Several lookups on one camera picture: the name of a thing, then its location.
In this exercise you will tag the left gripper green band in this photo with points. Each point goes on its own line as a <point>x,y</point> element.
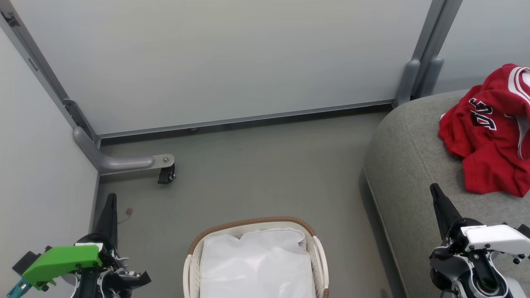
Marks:
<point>62,260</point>

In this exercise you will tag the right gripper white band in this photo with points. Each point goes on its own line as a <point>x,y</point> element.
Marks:
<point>497,238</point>

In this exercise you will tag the red jersey with black print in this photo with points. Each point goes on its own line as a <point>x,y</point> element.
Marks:
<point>492,136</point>

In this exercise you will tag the white laundry basket brown rim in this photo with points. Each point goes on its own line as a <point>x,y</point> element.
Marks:
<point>319,256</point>

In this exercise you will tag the grey fabric sofa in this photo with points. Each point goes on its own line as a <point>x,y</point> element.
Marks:
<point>414,165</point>

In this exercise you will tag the long grey partition foot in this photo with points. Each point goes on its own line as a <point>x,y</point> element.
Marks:
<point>120,162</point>

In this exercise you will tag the black caster wheel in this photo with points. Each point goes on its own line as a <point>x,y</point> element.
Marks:
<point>165,176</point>

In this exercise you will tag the white cloth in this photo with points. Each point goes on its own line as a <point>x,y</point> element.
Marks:
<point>256,265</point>

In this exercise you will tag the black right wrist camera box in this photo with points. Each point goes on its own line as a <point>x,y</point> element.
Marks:
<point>525,231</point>

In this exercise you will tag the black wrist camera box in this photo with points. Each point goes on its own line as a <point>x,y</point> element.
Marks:
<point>25,260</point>
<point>525,231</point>

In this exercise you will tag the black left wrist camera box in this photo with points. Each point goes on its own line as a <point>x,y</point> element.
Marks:
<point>25,260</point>

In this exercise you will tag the grey upright partition bracket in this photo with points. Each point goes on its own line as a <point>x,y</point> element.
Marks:
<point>406,85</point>
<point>431,76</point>

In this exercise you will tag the grey slanted partition post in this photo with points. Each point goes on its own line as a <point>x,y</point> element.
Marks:
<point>41,70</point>

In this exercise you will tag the grey double partition post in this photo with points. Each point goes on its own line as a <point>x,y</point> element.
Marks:
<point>437,29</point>

